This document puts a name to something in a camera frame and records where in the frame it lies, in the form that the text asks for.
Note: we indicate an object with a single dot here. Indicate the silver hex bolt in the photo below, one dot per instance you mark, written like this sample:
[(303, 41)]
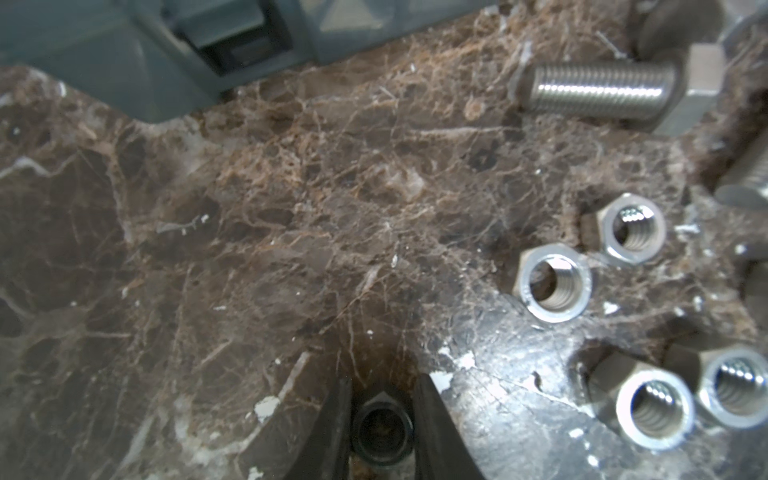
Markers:
[(745, 184), (666, 95)]

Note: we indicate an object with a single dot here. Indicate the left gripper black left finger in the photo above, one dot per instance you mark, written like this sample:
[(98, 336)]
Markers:
[(326, 452)]

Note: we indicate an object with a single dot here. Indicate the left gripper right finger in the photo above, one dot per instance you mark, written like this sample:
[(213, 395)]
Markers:
[(440, 452)]

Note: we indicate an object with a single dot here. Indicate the silver hex bolt lower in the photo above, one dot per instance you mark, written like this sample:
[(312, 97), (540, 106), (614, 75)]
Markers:
[(745, 184)]

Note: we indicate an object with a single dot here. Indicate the clear plastic organizer box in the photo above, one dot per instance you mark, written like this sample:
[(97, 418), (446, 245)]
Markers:
[(155, 60)]

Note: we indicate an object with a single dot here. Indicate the silver hex nut middle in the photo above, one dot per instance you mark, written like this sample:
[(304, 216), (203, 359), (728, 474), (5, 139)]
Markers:
[(727, 378)]

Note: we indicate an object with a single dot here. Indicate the silver hex nut right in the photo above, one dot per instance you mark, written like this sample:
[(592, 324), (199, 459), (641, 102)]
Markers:
[(755, 291)]

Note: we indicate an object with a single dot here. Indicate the black hex nut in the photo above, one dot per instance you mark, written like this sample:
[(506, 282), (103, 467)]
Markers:
[(382, 432)]

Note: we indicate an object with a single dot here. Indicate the silver hex nut lower left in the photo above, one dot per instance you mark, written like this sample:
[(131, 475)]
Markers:
[(644, 404)]

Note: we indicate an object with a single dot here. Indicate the silver hex bolt left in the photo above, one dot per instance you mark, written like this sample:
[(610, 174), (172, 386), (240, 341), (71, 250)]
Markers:
[(666, 95)]

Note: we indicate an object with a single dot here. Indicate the silver hex nut small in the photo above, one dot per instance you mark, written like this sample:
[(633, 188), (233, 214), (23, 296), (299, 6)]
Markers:
[(628, 231)]

